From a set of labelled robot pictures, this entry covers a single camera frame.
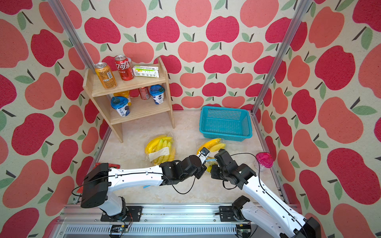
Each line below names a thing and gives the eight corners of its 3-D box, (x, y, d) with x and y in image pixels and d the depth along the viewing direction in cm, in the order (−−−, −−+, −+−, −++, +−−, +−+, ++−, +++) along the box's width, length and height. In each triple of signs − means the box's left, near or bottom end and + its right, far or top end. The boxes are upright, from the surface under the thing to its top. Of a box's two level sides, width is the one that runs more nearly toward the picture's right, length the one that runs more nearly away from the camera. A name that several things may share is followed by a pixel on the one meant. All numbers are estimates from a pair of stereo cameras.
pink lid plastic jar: (254, 172, 89) (260, 165, 81) (250, 160, 95) (256, 151, 87) (267, 172, 89) (275, 165, 81) (263, 160, 95) (270, 151, 87)
